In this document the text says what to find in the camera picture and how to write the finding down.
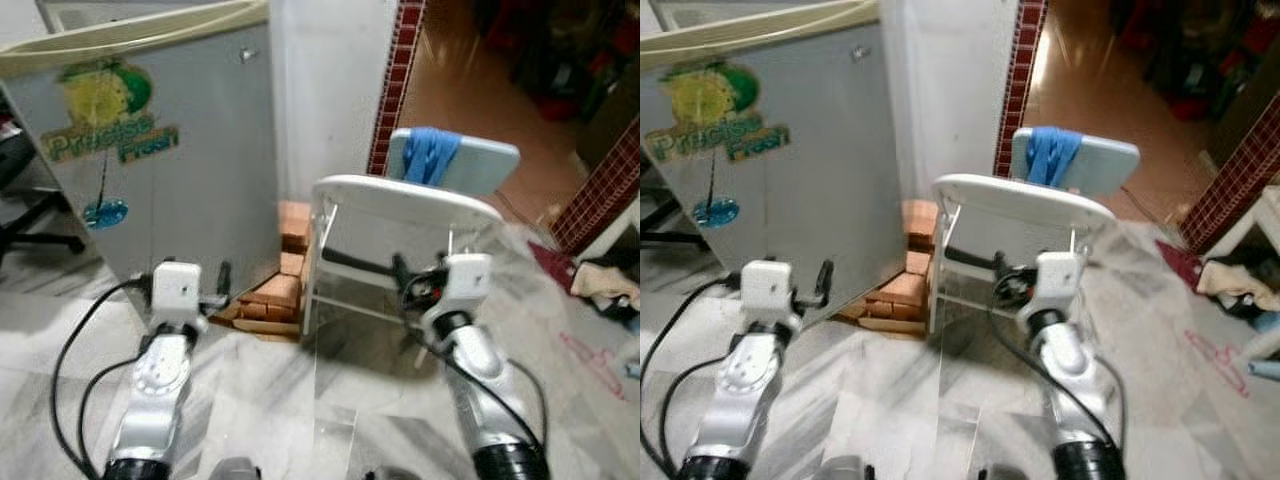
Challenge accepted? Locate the pink clothes hanger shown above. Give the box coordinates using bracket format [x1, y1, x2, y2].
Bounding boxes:
[1183, 328, 1249, 399]
[558, 330, 629, 403]

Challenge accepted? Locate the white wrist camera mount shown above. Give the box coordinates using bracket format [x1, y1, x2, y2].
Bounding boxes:
[1020, 251, 1088, 319]
[425, 253, 495, 321]
[149, 261, 208, 326]
[740, 260, 801, 326]

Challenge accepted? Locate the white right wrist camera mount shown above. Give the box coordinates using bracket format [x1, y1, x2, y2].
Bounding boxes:
[1020, 251, 1088, 319]
[425, 253, 495, 321]

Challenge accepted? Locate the grey folding chair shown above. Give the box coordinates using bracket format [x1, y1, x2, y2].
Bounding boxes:
[1010, 127, 1142, 198]
[385, 127, 522, 198]

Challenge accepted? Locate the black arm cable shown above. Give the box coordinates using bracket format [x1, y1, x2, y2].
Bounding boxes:
[641, 275, 746, 479]
[505, 355, 550, 446]
[662, 353, 734, 473]
[988, 270, 1126, 451]
[1092, 350, 1128, 446]
[50, 277, 153, 479]
[398, 270, 546, 451]
[78, 353, 143, 473]

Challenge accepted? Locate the blue cloth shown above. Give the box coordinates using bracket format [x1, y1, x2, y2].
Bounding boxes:
[1027, 126, 1084, 187]
[402, 126, 461, 187]

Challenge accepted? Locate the red plastic tub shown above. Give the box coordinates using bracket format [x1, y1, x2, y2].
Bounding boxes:
[1170, 90, 1217, 122]
[530, 90, 591, 122]

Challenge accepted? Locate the silver fridge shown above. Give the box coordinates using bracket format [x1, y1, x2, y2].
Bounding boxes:
[0, 0, 283, 313]
[640, 0, 909, 326]

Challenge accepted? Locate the grey robot left leg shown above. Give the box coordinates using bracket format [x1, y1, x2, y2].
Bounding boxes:
[208, 457, 263, 480]
[815, 455, 876, 480]

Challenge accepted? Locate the beige cloth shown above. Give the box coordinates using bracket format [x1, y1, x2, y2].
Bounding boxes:
[570, 257, 641, 309]
[1196, 257, 1280, 311]

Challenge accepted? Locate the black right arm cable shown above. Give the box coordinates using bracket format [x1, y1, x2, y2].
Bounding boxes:
[988, 270, 1126, 451]
[1092, 350, 1128, 446]
[505, 355, 550, 446]
[398, 270, 546, 451]

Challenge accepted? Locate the red brick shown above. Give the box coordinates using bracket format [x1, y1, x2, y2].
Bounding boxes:
[232, 275, 304, 323]
[278, 200, 313, 253]
[900, 198, 933, 251]
[850, 275, 929, 321]

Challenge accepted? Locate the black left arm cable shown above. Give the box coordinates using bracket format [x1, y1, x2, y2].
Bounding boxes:
[641, 275, 746, 479]
[50, 277, 153, 479]
[78, 353, 143, 473]
[662, 353, 734, 473]

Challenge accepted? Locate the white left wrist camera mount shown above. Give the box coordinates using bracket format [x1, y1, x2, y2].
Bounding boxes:
[740, 260, 801, 326]
[149, 261, 208, 326]

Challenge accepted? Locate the black office chair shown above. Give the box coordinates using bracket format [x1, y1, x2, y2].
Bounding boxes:
[640, 160, 709, 253]
[0, 118, 87, 263]

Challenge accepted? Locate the white folding chair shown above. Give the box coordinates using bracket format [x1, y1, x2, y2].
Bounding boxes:
[298, 174, 505, 351]
[925, 173, 1119, 351]

